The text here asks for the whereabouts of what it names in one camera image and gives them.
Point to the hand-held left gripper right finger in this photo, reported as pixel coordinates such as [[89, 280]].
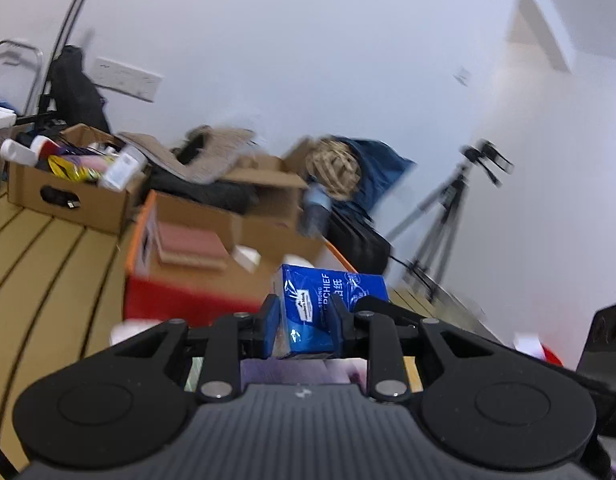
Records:
[[338, 332]]

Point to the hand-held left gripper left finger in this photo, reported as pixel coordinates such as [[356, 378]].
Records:
[[269, 327]]

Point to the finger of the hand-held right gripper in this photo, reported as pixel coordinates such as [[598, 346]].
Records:
[[387, 308]]

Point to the blue tissue pack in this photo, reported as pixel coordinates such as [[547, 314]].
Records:
[[308, 310]]

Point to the red cardboard box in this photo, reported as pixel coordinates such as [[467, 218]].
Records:
[[188, 295]]

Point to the black carry case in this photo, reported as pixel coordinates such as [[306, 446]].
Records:
[[360, 245]]

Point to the red and white packet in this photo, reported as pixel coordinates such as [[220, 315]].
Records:
[[535, 347]]

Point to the pink folded cloth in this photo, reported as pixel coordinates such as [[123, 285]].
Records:
[[190, 245]]

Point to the blue water bottle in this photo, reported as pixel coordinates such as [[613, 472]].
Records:
[[315, 207]]

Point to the open brown cardboard box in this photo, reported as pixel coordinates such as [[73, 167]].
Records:
[[275, 195]]

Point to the blue cloth bag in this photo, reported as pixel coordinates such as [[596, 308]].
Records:
[[380, 170]]

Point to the dark cloth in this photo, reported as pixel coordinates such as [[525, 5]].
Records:
[[203, 192]]

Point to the wicker ball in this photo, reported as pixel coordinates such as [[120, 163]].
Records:
[[333, 167]]

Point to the flattened cardboard piece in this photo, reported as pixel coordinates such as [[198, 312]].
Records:
[[213, 152]]

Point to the white plastic bottle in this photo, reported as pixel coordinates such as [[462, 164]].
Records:
[[120, 170]]

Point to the yellow snack packet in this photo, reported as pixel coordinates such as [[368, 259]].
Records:
[[70, 169]]

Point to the black hand trolley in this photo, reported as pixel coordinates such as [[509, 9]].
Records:
[[75, 85]]

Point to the metal folding chair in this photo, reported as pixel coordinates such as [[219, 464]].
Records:
[[13, 55]]

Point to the black camera tripod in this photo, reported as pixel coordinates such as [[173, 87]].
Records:
[[447, 210]]

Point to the white wall switch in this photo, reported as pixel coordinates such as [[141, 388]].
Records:
[[461, 76]]

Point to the white wall socket panel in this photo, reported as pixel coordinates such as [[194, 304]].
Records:
[[128, 80]]

